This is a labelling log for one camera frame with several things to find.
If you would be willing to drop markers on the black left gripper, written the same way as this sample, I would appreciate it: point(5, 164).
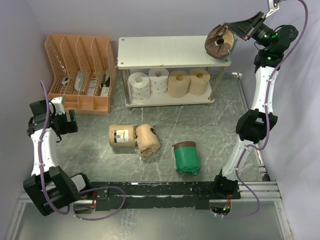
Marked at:
point(69, 127)

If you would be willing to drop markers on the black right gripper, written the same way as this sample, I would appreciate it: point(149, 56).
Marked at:
point(243, 29)

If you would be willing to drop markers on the brown-topped green roll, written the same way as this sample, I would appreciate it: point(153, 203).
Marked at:
point(220, 42)

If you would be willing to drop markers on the beige paper towel roll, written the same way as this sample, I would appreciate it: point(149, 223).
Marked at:
point(178, 83)
point(199, 79)

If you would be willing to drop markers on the plain white paper roll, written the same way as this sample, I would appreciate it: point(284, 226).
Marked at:
point(139, 86)

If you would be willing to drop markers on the white red-dotted paper roll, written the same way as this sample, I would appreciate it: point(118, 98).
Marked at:
point(158, 78)

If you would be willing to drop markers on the green paper roll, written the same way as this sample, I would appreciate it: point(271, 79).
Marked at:
point(186, 158)

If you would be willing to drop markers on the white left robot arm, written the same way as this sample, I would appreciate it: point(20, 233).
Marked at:
point(47, 178)

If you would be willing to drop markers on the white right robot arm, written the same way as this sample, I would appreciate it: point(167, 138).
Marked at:
point(255, 125)

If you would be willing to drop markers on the white two-tier shelf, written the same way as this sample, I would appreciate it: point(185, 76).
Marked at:
point(170, 52)

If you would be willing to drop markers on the orange plastic file organizer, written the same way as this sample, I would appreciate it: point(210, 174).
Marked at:
point(85, 72)

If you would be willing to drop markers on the brown wrapped roll with label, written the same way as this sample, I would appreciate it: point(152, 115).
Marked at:
point(122, 135)

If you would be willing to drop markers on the brown paper wrapped roll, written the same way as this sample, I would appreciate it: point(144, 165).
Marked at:
point(147, 140)

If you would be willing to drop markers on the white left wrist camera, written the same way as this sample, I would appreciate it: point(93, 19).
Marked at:
point(56, 106)

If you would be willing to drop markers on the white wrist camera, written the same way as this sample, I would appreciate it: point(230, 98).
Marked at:
point(273, 6)
point(56, 106)

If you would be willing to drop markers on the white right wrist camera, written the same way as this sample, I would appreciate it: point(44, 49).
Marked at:
point(273, 6)

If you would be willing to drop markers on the white wall bracket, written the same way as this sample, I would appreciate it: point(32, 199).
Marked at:
point(237, 75)

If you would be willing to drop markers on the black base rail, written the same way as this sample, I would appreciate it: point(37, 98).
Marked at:
point(161, 195)

